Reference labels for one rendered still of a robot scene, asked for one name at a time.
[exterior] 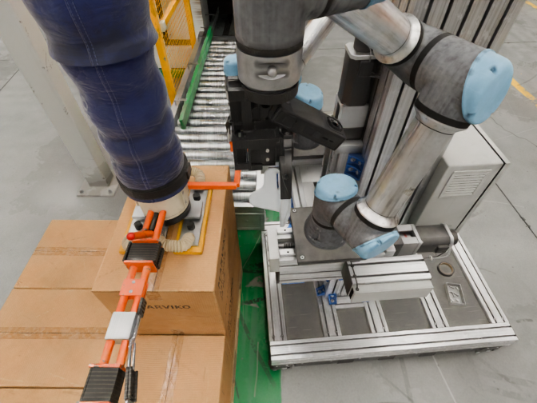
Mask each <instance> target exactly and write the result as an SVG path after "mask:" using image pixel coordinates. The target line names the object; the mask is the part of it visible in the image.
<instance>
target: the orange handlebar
mask: <svg viewBox="0 0 537 403"><path fill-rule="evenodd" d="M240 183H241V170H235V175H234V182H188V188H189V190H236V189H237V187H240ZM153 215H154V212H153V211H152V210H148V213H147V215H146V218H145V223H144V225H143V228H142V231H146V230H149V227H150V225H151V221H152V220H153ZM165 215H166V211H165V210H161V211H160V213H159V215H158V219H157V223H156V226H155V229H154V232H153V236H152V238H158V240H159V238H160V235H161V230H162V226H163V224H164V220H165ZM150 270H151V267H149V266H144V267H143V270H142V273H141V278H140V279H134V278H135V276H136V272H137V267H136V266H133V265H132V266H130V267H129V272H128V274H127V278H126V279H124V281H123V283H122V286H121V290H120V293H119V296H120V299H119V302H118V305H117V309H116V312H125V307H126V305H127V301H128V300H133V305H132V308H131V311H130V312H137V309H138V306H139V303H140V300H141V297H143V298H145V295H146V291H147V288H148V285H149V283H147V282H148V279H149V274H150ZM114 344H115V341H113V340H106V342H105V346H104V349H103V351H102V354H101V359H100V361H99V364H109V360H110V357H111V354H112V352H113V347H114ZM128 348H129V340H122V341H121V346H120V349H119V352H118V355H117V360H116V363H115V364H121V365H123V366H124V367H125V361H126V358H127V355H128Z"/></svg>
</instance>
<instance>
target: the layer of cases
mask: <svg viewBox="0 0 537 403"><path fill-rule="evenodd" d="M117 222H118V220H52V221H51V223H50V224H49V226H48V228H47V230H46V231H45V233H44V235H43V236H42V239H41V241H40V242H39V243H38V246H37V247H36V249H35V251H34V252H33V254H32V256H31V258H30V259H29V261H28V263H27V264H26V267H25V269H24V270H23V271H22V274H21V275H20V277H19V279H18V280H17V282H16V284H15V286H14V289H12V291H11V292H10V295H9V297H8V298H7V299H6V302H5V303H4V305H3V307H2V308H1V310H0V403H76V401H79V400H80V397H81V395H82V390H83V388H84V385H85V383H86V378H87V376H88V373H89V371H90V368H89V364H99V361H100V359H101V354H102V351H103V349H104V346H105V342H106V339H105V335H106V332H107V329H108V327H109V323H110V320H111V317H112V315H113V314H112V313H111V312H110V311H109V310H108V309H107V308H106V307H105V306H104V305H103V304H102V303H101V302H100V301H99V300H98V299H97V298H96V297H95V295H94V294H93V293H92V292H91V289H92V288H93V284H94V282H95V279H96V277H97V274H98V271H99V269H100V267H101V264H102V261H103V259H104V256H105V253H106V250H107V249H108V246H109V243H110V240H111V238H112V236H113V232H114V230H115V228H116V225H117ZM240 268H241V255H240V248H239V241H238V235H237V223H236V228H235V237H234V247H233V265H232V275H231V284H230V294H229V312H228V321H227V331H226V334H137V336H136V339H135V342H136V354H135V370H134V371H138V379H137V402H136V403H230V397H231V387H232V376H233V355H234V344H235V333H236V323H237V302H238V290H239V280H240Z"/></svg>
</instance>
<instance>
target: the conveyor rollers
mask: <svg viewBox="0 0 537 403"><path fill-rule="evenodd" d="M236 53H237V52H236V41H211V43H210V46H209V51H208V53H207V57H206V59H205V64H204V67H203V70H202V73H201V78H200V81H199V84H198V87H197V92H196V94H195V98H194V100H193V105H192V108H191V111H190V114H189V119H188V121H187V124H186V126H225V124H226V121H227V119H228V116H229V114H230V113H231V112H230V106H229V105H228V101H227V97H226V87H225V74H224V59H225V57H226V56H228V55H230V54H236ZM177 125H178V126H176V127H175V131H176V133H177V134H178V137H179V138H180V141H181V142H228V138H227V135H219V134H227V129H226V127H185V130H181V123H180V122H179V119H178V120H177ZM181 146H182V150H230V145H229V143H181ZM183 153H184V154H185V156H186V157H187V159H234V157H233V152H185V151H183ZM188 162H190V164H191V166H229V168H230V169H235V165H234V161H188ZM241 179H257V172H256V171H241ZM256 186H257V183H256V182H241V183H240V187H237V190H255V189H256ZM250 194H251V192H233V200H234V201H249V195H250Z"/></svg>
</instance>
